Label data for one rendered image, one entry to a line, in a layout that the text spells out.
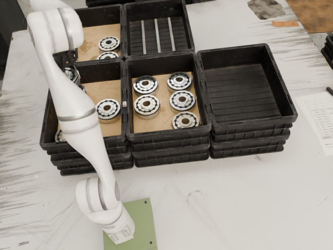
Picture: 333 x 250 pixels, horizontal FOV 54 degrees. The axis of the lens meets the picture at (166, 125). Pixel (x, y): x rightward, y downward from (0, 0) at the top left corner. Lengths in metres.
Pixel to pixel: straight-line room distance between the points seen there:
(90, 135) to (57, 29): 0.25
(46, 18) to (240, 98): 0.85
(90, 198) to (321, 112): 1.07
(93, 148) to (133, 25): 1.04
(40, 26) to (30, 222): 0.81
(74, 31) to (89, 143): 0.25
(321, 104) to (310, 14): 1.84
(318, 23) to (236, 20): 1.40
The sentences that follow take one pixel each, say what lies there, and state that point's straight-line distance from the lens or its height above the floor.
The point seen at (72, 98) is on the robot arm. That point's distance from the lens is 0.77.
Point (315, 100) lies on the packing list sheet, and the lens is 1.60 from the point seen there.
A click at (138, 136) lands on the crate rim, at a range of 1.13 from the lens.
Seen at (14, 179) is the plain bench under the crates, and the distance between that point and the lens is 1.47.
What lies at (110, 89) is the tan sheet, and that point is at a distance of 1.43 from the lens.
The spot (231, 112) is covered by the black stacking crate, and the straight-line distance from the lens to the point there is 1.31.
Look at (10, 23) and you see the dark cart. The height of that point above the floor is 0.37.
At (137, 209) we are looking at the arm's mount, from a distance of 1.17.
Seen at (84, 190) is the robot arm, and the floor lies 1.09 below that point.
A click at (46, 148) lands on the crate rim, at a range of 1.20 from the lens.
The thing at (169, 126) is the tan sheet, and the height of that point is 0.83.
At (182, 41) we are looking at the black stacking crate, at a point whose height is 0.83.
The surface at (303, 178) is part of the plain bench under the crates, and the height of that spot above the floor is 0.70.
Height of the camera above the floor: 1.84
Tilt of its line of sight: 53 degrees down
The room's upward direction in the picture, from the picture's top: 6 degrees counter-clockwise
